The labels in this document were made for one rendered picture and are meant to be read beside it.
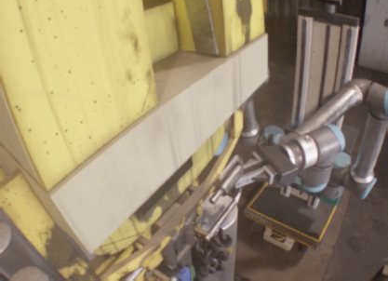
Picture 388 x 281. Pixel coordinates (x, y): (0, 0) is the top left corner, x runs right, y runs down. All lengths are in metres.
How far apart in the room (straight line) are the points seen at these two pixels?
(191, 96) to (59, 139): 0.14
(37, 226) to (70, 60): 0.17
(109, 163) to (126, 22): 0.11
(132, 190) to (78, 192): 0.06
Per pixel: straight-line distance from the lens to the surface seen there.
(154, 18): 0.33
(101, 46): 0.19
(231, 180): 0.61
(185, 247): 0.68
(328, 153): 0.79
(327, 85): 1.70
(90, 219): 0.23
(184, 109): 0.27
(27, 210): 0.27
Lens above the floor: 2.06
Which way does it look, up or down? 37 degrees down
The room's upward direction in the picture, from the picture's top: 7 degrees counter-clockwise
